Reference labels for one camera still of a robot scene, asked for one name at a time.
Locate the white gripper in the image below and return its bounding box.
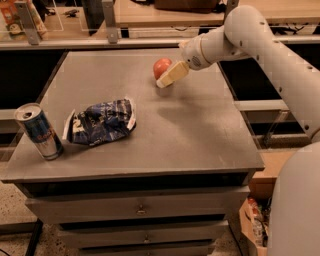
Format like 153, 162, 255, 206
156, 35, 211, 88

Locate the red apple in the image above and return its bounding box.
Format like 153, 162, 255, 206
153, 58, 172, 79

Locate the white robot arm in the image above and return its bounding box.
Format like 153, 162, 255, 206
157, 5, 320, 256

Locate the wooden desk in background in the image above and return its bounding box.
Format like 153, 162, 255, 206
114, 0, 320, 29

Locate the blue crumpled chip bag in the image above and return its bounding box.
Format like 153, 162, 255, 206
62, 98, 136, 146

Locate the grey drawer cabinet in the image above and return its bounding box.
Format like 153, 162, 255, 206
1, 49, 263, 256

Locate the blue silver energy drink can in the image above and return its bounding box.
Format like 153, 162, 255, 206
14, 103, 63, 160

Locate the cardboard box of snacks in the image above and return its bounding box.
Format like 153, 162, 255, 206
239, 197, 268, 256

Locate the metal railing with glass panels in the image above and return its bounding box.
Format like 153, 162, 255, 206
0, 0, 320, 51

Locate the colourful box behind glass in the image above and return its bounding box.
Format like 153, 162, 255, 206
0, 0, 49, 41

